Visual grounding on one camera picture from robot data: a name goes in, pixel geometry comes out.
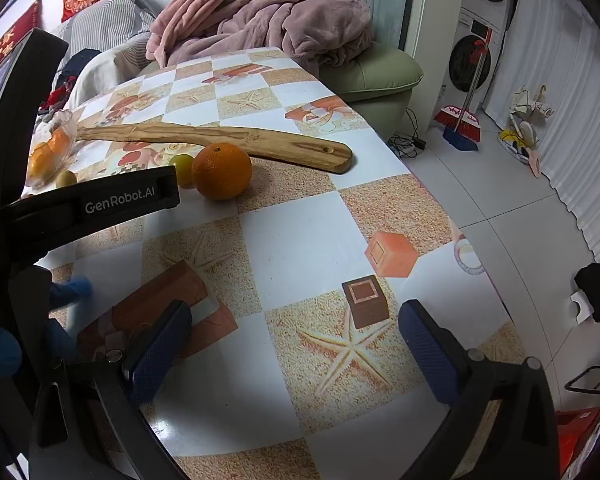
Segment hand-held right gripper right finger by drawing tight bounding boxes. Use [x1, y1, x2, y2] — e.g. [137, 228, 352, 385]
[397, 299, 561, 480]

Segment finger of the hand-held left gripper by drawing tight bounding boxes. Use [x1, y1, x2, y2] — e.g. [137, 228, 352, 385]
[42, 266, 96, 311]
[0, 320, 81, 386]

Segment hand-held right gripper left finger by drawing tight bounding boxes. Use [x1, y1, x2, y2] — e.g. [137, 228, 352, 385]
[27, 300, 193, 480]

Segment small mandarin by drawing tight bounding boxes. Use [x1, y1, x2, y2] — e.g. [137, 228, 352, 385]
[47, 129, 72, 158]
[29, 142, 56, 186]

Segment clear plastic bag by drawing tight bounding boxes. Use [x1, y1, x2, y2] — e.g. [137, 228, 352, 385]
[27, 109, 78, 191]

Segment yellow cherry tomato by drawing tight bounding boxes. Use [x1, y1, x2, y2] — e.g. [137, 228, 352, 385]
[169, 154, 197, 190]

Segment white cushion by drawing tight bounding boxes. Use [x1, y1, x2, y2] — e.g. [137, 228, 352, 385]
[67, 52, 156, 108]

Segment dark clothes pile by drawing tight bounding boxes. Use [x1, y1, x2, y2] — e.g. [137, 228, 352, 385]
[40, 49, 103, 116]

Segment red cardboard box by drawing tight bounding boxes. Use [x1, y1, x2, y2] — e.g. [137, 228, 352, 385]
[555, 407, 600, 480]

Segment black cloth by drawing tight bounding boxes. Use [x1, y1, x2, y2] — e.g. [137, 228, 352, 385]
[574, 262, 600, 323]

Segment large orange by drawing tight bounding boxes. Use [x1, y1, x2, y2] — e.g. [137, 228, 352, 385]
[191, 142, 253, 202]

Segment grey striped pillow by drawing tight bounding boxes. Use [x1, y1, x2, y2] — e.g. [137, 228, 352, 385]
[50, 0, 163, 61]

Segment blue dustpan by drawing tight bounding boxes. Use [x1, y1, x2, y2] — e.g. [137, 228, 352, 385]
[442, 125, 480, 152]

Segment yellow slippers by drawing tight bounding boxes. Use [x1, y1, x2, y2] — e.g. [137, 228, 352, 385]
[497, 127, 531, 161]

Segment red broom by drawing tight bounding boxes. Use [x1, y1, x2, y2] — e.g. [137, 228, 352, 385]
[434, 27, 493, 142]

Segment long wooden board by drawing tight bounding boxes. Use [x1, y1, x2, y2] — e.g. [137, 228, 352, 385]
[75, 124, 354, 175]

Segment white curtain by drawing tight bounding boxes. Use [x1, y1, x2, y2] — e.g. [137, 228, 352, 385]
[480, 0, 600, 271]

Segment white cloth bag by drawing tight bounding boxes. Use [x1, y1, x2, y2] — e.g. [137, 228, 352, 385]
[510, 85, 556, 121]

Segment white washing machine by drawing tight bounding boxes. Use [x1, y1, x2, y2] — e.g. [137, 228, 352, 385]
[437, 7, 513, 111]

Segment pink fleece blanket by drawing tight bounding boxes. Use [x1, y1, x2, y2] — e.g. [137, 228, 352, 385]
[146, 0, 376, 68]

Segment black wire rack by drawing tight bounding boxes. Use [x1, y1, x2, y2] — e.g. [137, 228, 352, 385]
[564, 365, 600, 396]

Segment black cables with adapter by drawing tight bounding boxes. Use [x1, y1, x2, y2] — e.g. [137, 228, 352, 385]
[387, 107, 431, 161]

